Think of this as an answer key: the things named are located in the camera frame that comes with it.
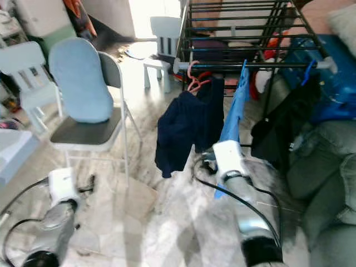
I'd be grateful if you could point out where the blue shirt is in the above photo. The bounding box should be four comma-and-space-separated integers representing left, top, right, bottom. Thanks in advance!
212, 66, 252, 200

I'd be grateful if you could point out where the pink plastic hanger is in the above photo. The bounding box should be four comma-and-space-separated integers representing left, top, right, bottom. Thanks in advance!
186, 60, 213, 94

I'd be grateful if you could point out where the navy blue garment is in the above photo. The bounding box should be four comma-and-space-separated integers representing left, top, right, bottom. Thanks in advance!
155, 77, 226, 179

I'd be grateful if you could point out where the white folding chair grey seat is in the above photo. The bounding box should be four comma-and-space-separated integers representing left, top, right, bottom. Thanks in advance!
49, 51, 142, 187

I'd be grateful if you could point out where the black garment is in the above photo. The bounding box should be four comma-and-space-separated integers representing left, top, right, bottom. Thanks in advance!
250, 75, 320, 173

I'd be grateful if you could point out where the black metal drying rack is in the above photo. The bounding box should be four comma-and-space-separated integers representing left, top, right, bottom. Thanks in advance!
172, 0, 340, 120

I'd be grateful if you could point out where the light blue cushion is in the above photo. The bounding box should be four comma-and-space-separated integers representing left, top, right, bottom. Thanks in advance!
48, 37, 115, 124

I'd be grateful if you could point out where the grey green sofa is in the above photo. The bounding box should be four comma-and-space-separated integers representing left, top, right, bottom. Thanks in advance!
286, 120, 356, 267

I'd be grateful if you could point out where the white child chair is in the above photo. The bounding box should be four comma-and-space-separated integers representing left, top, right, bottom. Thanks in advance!
142, 16, 183, 94

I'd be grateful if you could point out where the blue suitcase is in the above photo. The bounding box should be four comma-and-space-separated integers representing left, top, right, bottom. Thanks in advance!
278, 34, 356, 124

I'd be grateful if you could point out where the orange and black bag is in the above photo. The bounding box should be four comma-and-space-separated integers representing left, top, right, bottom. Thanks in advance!
61, 0, 96, 37

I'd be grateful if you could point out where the white appliance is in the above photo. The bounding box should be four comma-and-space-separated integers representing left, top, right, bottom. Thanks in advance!
14, 0, 67, 38

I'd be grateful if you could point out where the white pillow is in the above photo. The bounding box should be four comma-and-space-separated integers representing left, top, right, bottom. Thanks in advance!
327, 4, 356, 42

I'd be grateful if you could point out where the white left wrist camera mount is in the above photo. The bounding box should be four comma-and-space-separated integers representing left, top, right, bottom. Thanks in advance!
47, 167, 81, 204

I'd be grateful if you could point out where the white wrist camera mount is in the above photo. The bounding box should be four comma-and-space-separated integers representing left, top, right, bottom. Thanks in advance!
47, 167, 81, 204
211, 140, 248, 179

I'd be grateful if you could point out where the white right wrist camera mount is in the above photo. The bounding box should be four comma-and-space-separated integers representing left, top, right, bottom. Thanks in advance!
211, 140, 248, 179

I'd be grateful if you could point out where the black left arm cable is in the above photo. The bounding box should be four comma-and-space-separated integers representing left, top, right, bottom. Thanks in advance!
0, 178, 51, 266

